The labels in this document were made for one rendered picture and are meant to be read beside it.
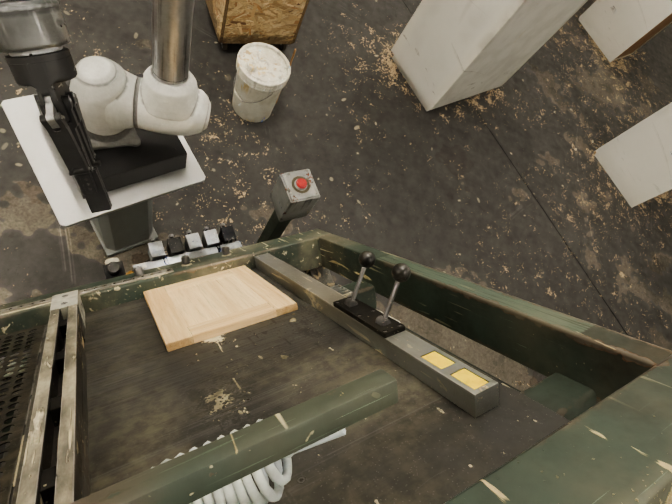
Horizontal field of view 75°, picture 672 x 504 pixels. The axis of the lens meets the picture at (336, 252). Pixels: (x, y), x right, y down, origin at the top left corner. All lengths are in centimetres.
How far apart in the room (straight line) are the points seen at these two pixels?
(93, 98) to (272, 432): 129
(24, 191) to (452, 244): 242
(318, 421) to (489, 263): 290
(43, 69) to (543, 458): 74
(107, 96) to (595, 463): 139
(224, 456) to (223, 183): 235
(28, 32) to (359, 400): 58
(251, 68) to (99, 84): 126
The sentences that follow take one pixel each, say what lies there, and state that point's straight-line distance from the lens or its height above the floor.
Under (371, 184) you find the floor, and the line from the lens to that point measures 290.
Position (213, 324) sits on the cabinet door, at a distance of 107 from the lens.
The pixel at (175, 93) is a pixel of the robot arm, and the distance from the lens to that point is 144.
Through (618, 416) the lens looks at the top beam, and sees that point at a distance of 60.
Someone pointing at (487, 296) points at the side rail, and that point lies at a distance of 98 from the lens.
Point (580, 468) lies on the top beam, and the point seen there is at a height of 190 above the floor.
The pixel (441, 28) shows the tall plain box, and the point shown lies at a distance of 330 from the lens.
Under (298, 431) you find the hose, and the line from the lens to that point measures 30.
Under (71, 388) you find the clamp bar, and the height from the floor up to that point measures 140.
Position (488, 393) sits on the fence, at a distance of 72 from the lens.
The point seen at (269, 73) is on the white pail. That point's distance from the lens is 264.
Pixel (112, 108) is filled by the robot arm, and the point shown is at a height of 105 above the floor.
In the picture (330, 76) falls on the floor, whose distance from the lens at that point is 330.
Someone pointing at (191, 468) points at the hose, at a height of 196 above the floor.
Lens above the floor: 225
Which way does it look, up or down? 60 degrees down
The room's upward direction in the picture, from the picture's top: 46 degrees clockwise
